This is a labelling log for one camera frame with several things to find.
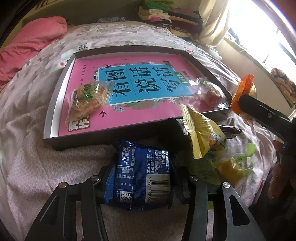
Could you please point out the dark green headboard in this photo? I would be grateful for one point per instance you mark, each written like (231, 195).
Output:
(87, 12)

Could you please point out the lilac patterned duvet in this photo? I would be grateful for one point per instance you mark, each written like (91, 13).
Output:
(31, 169)

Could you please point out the pile of folded clothes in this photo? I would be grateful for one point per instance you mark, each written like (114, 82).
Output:
(183, 22)

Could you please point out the dark shallow cardboard tray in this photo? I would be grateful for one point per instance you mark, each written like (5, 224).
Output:
(130, 132)

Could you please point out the brown Snickers bar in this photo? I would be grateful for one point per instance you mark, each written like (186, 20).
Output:
(230, 131)

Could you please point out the clear red pastry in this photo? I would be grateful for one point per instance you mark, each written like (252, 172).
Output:
(208, 92)

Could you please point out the cream curtain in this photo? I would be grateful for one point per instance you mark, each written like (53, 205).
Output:
(216, 20)

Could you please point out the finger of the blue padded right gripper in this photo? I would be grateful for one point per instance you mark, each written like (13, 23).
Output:
(260, 112)

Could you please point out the blue biscuit packet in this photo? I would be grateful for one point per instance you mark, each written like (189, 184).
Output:
(142, 177)

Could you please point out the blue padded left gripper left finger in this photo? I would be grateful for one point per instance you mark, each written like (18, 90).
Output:
(104, 188)

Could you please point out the yellow Alpenliebe candy bag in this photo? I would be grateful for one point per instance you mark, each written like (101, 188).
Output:
(205, 134)

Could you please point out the pink quilt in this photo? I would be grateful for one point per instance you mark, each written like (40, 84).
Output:
(30, 40)

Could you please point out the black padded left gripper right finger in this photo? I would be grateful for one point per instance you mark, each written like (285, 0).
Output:
(181, 189)

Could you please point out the green bag yellow cake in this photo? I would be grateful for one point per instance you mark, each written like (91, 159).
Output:
(232, 165)

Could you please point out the orange egg roll pack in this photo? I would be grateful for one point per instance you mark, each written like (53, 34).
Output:
(244, 92)

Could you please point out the dark patterned pillow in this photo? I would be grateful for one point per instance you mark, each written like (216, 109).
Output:
(117, 19)

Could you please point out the clear bag crispy rice cake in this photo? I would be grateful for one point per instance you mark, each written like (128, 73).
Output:
(88, 98)

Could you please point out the pink and blue book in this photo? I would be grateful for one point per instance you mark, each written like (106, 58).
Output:
(146, 88)

